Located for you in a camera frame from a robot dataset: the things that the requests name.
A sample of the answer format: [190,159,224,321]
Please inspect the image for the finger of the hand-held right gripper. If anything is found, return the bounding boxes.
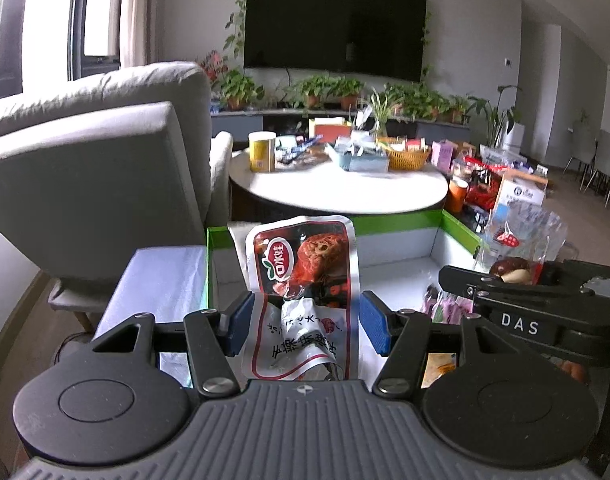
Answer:
[437,265,490,306]
[534,258,598,289]

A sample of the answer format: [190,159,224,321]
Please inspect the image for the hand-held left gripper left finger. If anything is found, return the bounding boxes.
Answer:
[89,289,258,402]

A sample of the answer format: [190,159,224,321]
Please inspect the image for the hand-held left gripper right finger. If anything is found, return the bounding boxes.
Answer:
[359,290,530,402]

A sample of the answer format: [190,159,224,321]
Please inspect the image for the clear snack packet red label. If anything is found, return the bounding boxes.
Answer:
[475,202,570,287]

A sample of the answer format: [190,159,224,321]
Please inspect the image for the green cardboard box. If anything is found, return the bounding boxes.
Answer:
[205,208,490,386]

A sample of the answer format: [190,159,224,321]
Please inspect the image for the red and white snack packet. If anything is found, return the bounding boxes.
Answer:
[227,214,362,383]

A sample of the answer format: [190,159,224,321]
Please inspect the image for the pink clear snack packet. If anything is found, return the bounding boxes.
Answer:
[420,285,478,323]

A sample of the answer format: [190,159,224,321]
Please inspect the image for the yellow snack packet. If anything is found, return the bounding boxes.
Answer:
[427,353,458,386]

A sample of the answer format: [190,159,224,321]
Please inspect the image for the orange jar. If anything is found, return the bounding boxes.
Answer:
[445,179,470,213]

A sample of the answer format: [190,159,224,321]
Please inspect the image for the white and blue carton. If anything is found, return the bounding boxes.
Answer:
[495,172,548,211]

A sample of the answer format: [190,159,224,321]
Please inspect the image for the pink carton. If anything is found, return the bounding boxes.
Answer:
[431,140,460,168]

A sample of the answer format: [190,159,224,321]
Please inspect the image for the yellow wicker basket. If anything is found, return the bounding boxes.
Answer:
[382,137,432,171]

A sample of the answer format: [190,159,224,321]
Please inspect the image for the round white table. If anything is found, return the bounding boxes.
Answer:
[228,147,449,216]

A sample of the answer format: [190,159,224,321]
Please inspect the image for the white air purifier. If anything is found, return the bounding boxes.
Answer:
[502,122,526,153]

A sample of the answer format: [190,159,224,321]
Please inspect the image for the grey plastic tray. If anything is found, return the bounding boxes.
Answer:
[325,142,390,172]

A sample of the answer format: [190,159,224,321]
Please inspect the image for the yellow can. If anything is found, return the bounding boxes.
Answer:
[248,131,277,173]

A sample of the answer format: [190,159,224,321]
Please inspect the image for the tall leafy potted plant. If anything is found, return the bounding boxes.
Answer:
[467,85,523,150]

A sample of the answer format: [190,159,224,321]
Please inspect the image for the green potted plant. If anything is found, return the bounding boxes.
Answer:
[397,85,453,121]
[291,75,332,108]
[330,77,366,110]
[447,94,474,123]
[217,69,264,111]

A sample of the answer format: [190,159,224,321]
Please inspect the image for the spider plant in vase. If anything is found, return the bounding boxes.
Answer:
[366,87,405,138]

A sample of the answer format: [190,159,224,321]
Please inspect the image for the orange box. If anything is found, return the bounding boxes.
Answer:
[309,117,352,142]

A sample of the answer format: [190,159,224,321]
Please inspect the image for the grey armchair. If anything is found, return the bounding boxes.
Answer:
[0,60,234,333]

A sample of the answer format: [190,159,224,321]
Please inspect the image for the red flower bouquet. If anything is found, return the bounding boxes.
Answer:
[197,50,228,86]

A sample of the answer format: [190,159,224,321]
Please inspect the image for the black flat screen television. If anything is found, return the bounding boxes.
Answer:
[243,0,428,83]

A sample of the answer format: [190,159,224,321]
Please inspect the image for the green vine garland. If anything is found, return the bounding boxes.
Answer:
[224,0,433,81]

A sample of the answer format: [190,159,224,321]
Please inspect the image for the beige curtain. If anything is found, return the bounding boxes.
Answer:
[118,0,156,68]

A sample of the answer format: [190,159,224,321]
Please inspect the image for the narrow black framed window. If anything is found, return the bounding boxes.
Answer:
[68,0,128,81]

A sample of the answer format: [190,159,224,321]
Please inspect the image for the black floor cable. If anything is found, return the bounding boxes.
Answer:
[52,332,93,366]

